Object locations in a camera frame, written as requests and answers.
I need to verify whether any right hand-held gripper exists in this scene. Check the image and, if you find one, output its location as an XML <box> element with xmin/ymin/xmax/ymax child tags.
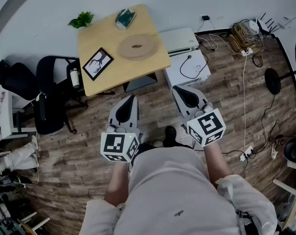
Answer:
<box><xmin>172</xmin><ymin>85</ymin><xmax>226</xmax><ymax>148</ymax></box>

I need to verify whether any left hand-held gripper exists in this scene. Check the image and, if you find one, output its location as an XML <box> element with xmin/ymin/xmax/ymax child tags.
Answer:
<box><xmin>100</xmin><ymin>94</ymin><xmax>144</xmax><ymax>164</ymax></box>

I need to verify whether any person's left forearm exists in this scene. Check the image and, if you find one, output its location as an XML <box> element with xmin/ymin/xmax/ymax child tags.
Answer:
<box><xmin>104</xmin><ymin>162</ymin><xmax>133</xmax><ymax>208</ymax></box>

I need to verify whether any person's right forearm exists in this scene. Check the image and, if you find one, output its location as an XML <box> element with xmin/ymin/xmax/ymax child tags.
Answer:
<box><xmin>203</xmin><ymin>144</ymin><xmax>233</xmax><ymax>188</ymax></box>

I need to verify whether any white cardboard box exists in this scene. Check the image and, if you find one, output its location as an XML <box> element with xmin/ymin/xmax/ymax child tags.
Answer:
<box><xmin>163</xmin><ymin>49</ymin><xmax>212</xmax><ymax>87</ymax></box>

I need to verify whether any dark green snack packet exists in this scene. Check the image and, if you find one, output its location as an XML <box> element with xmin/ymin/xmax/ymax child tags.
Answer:
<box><xmin>115</xmin><ymin>8</ymin><xmax>137</xmax><ymax>31</ymax></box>

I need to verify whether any person's black shoe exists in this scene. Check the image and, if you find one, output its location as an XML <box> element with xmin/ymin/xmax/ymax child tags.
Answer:
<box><xmin>162</xmin><ymin>125</ymin><xmax>178</xmax><ymax>148</ymax></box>

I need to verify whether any black table base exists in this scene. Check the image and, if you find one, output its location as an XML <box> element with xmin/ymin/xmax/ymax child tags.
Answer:
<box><xmin>123</xmin><ymin>72</ymin><xmax>159</xmax><ymax>94</ymax></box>

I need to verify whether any black framed antler picture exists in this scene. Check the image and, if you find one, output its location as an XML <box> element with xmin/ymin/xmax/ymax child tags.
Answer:
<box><xmin>82</xmin><ymin>47</ymin><xmax>115</xmax><ymax>81</ymax></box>

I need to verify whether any white travel cup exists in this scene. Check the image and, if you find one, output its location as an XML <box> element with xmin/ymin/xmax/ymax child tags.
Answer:
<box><xmin>69</xmin><ymin>68</ymin><xmax>80</xmax><ymax>89</ymax></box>

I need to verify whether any white flat appliance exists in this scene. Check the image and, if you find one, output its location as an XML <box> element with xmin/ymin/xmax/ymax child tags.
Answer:
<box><xmin>159</xmin><ymin>27</ymin><xmax>199</xmax><ymax>57</ymax></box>

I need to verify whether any black office chair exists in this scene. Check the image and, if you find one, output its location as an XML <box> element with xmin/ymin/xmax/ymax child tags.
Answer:
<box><xmin>36</xmin><ymin>55</ymin><xmax>89</xmax><ymax>135</ymax></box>
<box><xmin>0</xmin><ymin>59</ymin><xmax>38</xmax><ymax>101</ymax></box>

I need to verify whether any black standing fan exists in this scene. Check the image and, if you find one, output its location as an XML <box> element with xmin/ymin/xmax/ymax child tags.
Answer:
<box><xmin>264</xmin><ymin>30</ymin><xmax>296</xmax><ymax>95</ymax></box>

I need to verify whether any person's white shirt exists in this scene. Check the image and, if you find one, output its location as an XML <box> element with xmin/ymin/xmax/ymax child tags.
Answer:
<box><xmin>79</xmin><ymin>147</ymin><xmax>278</xmax><ymax>235</ymax></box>

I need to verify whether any small white network device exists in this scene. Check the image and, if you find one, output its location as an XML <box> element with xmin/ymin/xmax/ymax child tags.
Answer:
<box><xmin>248</xmin><ymin>20</ymin><xmax>260</xmax><ymax>33</ymax></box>

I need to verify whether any white router with black antennas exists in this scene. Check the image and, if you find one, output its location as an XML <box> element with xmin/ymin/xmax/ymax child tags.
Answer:
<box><xmin>255</xmin><ymin>12</ymin><xmax>278</xmax><ymax>36</ymax></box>

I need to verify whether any green leafy plant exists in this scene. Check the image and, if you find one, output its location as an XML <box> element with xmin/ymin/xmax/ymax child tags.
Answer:
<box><xmin>67</xmin><ymin>11</ymin><xmax>95</xmax><ymax>29</ymax></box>

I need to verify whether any white cabinet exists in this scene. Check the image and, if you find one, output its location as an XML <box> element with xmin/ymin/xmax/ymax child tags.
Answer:
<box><xmin>0</xmin><ymin>90</ymin><xmax>37</xmax><ymax>142</ymax></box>

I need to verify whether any white wooden rack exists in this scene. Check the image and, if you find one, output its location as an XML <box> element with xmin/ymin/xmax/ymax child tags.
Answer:
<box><xmin>272</xmin><ymin>160</ymin><xmax>296</xmax><ymax>232</ymax></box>

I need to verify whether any black power cable with plug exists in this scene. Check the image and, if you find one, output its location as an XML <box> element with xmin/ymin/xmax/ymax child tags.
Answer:
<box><xmin>179</xmin><ymin>54</ymin><xmax>209</xmax><ymax>79</ymax></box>

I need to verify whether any long white cable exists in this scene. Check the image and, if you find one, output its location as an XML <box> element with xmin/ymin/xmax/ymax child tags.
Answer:
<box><xmin>242</xmin><ymin>54</ymin><xmax>248</xmax><ymax>152</ymax></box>

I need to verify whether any long black cable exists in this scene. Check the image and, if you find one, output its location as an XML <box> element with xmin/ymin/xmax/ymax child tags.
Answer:
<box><xmin>253</xmin><ymin>94</ymin><xmax>281</xmax><ymax>154</ymax></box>

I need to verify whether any coiled black cable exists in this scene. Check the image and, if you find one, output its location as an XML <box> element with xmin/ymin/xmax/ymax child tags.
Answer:
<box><xmin>252</xmin><ymin>54</ymin><xmax>264</xmax><ymax>68</ymax></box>

